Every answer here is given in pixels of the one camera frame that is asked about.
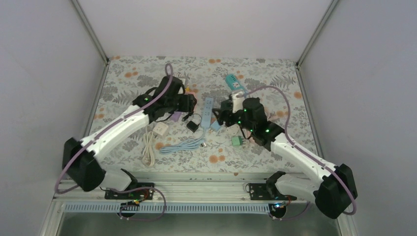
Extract small green plug adapter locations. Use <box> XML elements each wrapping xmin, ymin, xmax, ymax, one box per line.
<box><xmin>231</xmin><ymin>136</ymin><xmax>244</xmax><ymax>147</ymax></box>

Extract light blue power strip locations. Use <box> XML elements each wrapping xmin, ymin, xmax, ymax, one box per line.
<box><xmin>201</xmin><ymin>97</ymin><xmax>214</xmax><ymax>129</ymax></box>

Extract purple usb power strip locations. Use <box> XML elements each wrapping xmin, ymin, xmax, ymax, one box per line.
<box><xmin>170</xmin><ymin>111</ymin><xmax>182</xmax><ymax>122</ymax></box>

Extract small light blue adapter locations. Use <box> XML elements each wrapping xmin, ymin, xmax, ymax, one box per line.
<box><xmin>210</xmin><ymin>120</ymin><xmax>221</xmax><ymax>132</ymax></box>

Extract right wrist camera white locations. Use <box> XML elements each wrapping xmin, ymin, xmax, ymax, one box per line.
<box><xmin>230</xmin><ymin>91</ymin><xmax>245</xmax><ymax>113</ymax></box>

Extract black charger with cable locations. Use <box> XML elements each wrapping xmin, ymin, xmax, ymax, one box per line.
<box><xmin>182</xmin><ymin>112</ymin><xmax>202</xmax><ymax>133</ymax></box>

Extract light blue coiled cable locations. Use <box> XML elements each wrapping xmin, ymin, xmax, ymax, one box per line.
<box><xmin>159</xmin><ymin>127</ymin><xmax>207</xmax><ymax>155</ymax></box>

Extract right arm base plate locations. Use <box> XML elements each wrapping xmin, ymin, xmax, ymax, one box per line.
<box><xmin>245</xmin><ymin>183</ymin><xmax>297</xmax><ymax>201</ymax></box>

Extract white square socket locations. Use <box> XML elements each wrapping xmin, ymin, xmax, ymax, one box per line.
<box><xmin>152</xmin><ymin>122</ymin><xmax>169</xmax><ymax>138</ymax></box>

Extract white coiled cable front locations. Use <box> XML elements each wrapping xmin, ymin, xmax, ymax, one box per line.
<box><xmin>142</xmin><ymin>128</ymin><xmax>156</xmax><ymax>167</ymax></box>

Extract floral table cloth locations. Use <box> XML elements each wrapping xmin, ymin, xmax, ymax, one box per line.
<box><xmin>80</xmin><ymin>56</ymin><xmax>323</xmax><ymax>173</ymax></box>

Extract white cable bundle centre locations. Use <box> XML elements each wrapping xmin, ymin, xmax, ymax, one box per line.
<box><xmin>225</xmin><ymin>123</ymin><xmax>248</xmax><ymax>139</ymax></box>

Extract pink coiled cable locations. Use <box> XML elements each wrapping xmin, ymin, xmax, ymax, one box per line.
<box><xmin>264</xmin><ymin>106</ymin><xmax>287</xmax><ymax>124</ymax></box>

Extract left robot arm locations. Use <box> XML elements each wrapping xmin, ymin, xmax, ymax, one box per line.
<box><xmin>62</xmin><ymin>76</ymin><xmax>197</xmax><ymax>199</ymax></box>

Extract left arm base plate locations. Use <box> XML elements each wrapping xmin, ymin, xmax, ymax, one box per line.
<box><xmin>104</xmin><ymin>182</ymin><xmax>155</xmax><ymax>201</ymax></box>

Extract aluminium rail frame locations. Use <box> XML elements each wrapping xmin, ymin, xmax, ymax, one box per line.
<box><xmin>54</xmin><ymin>172</ymin><xmax>346</xmax><ymax>204</ymax></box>

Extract pink cube power socket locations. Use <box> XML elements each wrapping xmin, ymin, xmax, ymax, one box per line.
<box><xmin>185</xmin><ymin>91</ymin><xmax>197</xmax><ymax>97</ymax></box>

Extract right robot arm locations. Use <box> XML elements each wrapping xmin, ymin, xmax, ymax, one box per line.
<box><xmin>213</xmin><ymin>97</ymin><xmax>357</xmax><ymax>219</ymax></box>

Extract light blue cable duct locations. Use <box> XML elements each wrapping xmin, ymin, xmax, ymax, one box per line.
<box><xmin>63</xmin><ymin>202</ymin><xmax>269</xmax><ymax>214</ymax></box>

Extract teal power strip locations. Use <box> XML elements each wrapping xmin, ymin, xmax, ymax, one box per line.
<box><xmin>225</xmin><ymin>74</ymin><xmax>247</xmax><ymax>98</ymax></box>

